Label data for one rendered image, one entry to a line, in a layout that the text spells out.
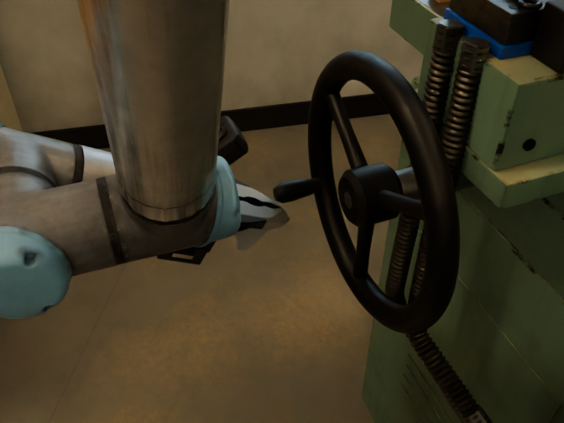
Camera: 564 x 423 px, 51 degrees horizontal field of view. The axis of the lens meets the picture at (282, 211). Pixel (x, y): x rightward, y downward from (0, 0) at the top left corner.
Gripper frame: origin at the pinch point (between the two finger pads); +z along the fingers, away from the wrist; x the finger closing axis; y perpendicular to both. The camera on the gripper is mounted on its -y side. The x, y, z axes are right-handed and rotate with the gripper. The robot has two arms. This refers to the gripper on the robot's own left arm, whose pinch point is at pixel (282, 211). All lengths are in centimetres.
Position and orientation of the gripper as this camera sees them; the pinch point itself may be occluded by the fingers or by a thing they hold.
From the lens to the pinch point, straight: 71.0
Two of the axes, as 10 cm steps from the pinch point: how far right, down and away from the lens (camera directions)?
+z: 8.1, 1.8, 5.6
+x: 3.4, 6.4, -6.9
